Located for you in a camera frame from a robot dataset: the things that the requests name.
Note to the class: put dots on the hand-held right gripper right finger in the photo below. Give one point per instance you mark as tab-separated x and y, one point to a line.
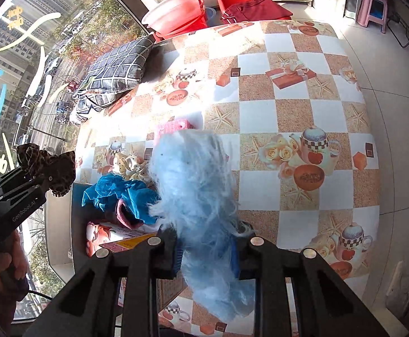
236	259

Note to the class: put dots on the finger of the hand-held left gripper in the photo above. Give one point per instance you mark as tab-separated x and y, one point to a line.
62	170

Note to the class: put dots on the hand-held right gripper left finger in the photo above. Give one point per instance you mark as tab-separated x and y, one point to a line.
175	256

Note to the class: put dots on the leopard print scrunchie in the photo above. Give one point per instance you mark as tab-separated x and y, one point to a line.
32	156

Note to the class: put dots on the black storage box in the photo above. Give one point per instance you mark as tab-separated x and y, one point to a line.
77	221

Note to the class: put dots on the light blue fluffy plush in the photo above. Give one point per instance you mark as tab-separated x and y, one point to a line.
197	189

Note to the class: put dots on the person's left hand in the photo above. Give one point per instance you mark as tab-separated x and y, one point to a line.
9	259

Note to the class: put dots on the blue mesh cloth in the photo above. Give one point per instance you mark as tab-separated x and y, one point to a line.
120	189

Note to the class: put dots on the maroon rolled sock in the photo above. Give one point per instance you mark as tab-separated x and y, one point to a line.
125	214

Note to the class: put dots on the white polka dot scrunchie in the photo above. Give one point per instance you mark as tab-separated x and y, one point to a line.
130	166

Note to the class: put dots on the white floral printed packet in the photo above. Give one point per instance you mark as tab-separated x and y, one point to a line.
102	233

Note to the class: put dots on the grey checked cushion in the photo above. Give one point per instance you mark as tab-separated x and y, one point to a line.
116	70

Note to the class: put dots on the printed checked tablecloth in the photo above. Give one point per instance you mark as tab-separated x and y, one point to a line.
295	94

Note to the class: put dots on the pink plastic basin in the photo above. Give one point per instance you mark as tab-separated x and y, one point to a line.
176	12

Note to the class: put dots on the blue plastic bucket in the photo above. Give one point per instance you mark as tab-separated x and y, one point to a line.
210	14

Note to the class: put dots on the dark red cloth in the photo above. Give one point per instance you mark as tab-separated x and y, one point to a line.
257	8

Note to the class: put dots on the pink plastic stool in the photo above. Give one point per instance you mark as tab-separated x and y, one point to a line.
371	7

